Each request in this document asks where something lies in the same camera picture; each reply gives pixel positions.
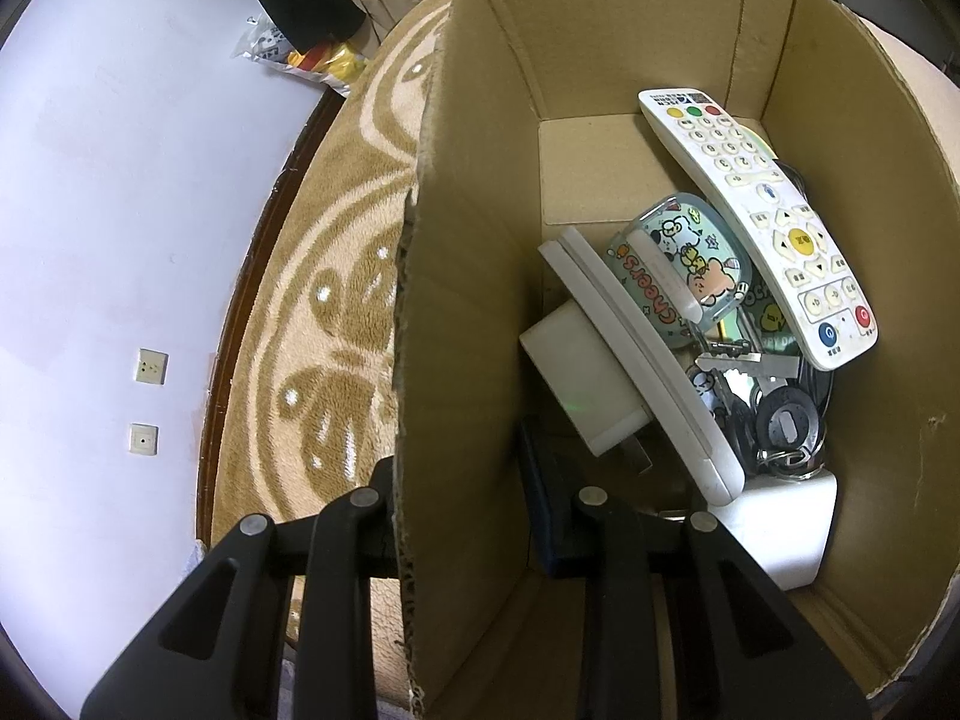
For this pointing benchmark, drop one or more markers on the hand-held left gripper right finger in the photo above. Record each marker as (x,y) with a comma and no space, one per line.
(544,510)

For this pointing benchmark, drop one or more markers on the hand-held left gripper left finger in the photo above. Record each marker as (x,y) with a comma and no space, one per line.
(379,532)

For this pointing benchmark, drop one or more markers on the small beige charger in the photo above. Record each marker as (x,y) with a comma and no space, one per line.
(570,360)

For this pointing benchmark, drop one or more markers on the white rectangular case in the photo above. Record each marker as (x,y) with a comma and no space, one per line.
(652,360)

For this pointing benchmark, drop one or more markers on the large white charger block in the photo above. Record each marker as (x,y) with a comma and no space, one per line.
(780,532)

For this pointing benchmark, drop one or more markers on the bunch of keys with rings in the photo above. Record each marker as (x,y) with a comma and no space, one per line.
(787,420)

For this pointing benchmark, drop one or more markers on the cartoon print green case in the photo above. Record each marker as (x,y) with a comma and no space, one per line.
(690,255)

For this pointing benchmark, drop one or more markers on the green oval cartoon board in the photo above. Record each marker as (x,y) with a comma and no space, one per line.
(769,311)

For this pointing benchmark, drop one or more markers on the white remote control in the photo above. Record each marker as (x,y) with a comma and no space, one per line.
(757,210)

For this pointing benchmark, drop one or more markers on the brown cardboard box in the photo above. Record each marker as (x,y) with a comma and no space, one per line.
(600,37)

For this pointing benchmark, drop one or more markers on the plastic bag of snacks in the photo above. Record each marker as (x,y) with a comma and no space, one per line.
(330,64)

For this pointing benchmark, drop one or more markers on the single-hole wall socket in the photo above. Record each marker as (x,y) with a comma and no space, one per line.
(143,440)

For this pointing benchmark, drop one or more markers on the dark wooden bed frame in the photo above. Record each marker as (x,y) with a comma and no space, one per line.
(240,292)

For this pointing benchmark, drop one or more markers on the multi-hole wall socket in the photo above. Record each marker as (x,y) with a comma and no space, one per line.
(153,367)

